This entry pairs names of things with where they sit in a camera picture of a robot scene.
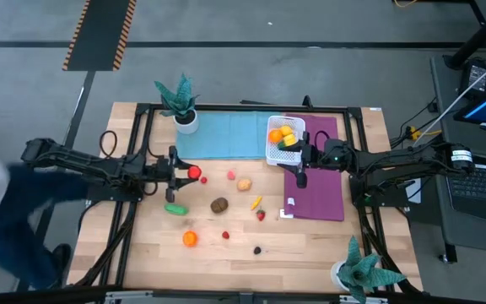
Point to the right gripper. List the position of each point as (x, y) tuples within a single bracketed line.
[(312, 156)]

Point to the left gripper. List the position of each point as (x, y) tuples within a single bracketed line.
[(171, 173)]

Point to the red toy tomato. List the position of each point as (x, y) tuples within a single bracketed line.
[(194, 172)]

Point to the yellow toy pepper green stem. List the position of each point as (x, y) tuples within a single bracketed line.
[(289, 139)]

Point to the yellow toy lemon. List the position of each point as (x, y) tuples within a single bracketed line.
[(286, 130)]

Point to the smooth orange toy fruit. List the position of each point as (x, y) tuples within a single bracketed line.
[(275, 136)]

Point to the green toy vegetable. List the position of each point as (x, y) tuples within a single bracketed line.
[(176, 209)]

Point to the brown toy kiwi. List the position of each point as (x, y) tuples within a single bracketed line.
[(219, 205)]

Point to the pink toy peach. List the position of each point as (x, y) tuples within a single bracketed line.
[(231, 175)]

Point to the tan toy potato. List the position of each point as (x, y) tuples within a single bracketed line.
[(244, 184)]

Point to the textured orange toy tangerine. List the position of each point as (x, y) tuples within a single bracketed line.
[(190, 238)]

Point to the red toy strawberry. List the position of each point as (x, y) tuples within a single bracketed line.
[(260, 215)]

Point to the red toy raspberry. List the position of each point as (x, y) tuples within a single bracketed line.
[(225, 235)]

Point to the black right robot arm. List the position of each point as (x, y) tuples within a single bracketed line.
[(395, 162)]

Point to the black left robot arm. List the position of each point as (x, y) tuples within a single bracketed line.
[(95, 166)]

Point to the white perforated plastic basket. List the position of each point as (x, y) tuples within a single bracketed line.
[(273, 158)]

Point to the white cloth tag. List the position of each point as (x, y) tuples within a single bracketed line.
[(290, 202)]

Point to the purple cloth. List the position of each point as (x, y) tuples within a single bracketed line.
[(323, 198)]

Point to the light blue cloth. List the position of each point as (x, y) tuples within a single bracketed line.
[(226, 135)]

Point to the white paper label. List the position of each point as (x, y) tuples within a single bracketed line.
[(285, 215)]

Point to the artificial green plant white pot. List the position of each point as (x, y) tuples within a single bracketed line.
[(184, 112), (359, 274)]

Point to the black orange-striped floor mat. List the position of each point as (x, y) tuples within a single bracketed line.
[(99, 34)]

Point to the black desk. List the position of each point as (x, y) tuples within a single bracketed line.
[(445, 84)]

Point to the white rod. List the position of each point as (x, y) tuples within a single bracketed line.
[(466, 95)]

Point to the person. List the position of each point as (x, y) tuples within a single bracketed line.
[(2, 240)]

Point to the black power adapter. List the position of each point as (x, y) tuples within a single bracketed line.
[(475, 78)]

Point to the black stand leg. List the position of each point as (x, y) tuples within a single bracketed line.
[(479, 38)]

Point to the black aluminium table frame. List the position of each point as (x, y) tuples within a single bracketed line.
[(247, 108)]

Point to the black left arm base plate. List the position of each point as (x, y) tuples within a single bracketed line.
[(114, 196)]

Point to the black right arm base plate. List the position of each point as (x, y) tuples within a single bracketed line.
[(388, 198)]

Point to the grey metal rail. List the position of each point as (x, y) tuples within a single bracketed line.
[(133, 299)]

